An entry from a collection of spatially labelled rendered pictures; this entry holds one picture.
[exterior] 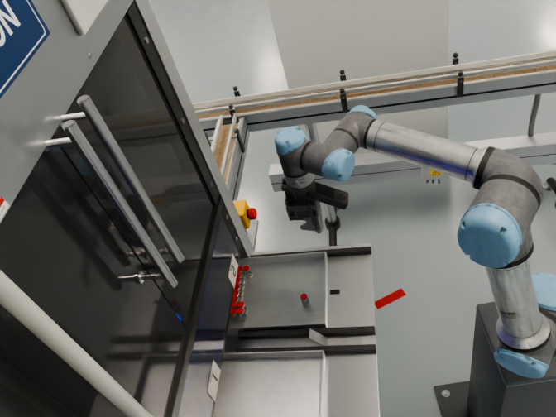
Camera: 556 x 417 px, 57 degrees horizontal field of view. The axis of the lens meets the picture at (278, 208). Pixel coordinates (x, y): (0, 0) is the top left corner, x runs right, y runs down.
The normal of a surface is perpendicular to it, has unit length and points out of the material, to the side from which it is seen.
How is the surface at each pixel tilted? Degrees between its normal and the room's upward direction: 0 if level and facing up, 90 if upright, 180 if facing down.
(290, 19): 90
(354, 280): 0
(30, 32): 90
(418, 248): 0
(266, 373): 0
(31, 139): 90
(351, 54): 90
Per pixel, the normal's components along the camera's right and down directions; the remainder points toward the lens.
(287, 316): -0.22, -0.67
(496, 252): -0.61, 0.58
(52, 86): 0.97, -0.09
